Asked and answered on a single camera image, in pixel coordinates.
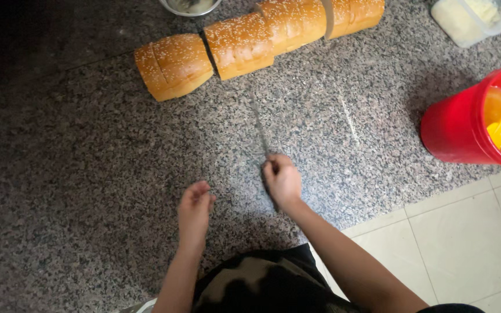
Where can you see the person's dark patterned shirt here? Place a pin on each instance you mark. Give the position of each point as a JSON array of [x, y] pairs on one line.
[[268, 282]]

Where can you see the person's right fingers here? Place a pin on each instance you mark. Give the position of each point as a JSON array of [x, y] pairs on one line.
[[274, 167]]

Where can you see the person's right hand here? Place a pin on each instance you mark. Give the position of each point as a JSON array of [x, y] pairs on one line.
[[284, 182]]

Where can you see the person's left hand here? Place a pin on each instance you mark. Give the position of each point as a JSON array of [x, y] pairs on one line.
[[194, 217]]

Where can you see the sesame bread loaf end piece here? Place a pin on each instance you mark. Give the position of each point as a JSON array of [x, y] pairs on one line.
[[355, 15], [174, 65]]

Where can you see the steel bowl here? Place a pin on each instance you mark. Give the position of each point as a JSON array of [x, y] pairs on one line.
[[189, 6]]

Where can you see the red plastic tub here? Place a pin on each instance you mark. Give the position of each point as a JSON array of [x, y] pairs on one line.
[[455, 126]]

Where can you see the clear plastic food container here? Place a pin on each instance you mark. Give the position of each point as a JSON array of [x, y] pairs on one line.
[[463, 19]]

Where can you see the person's left fingers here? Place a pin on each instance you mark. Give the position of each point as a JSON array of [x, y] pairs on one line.
[[200, 194]]

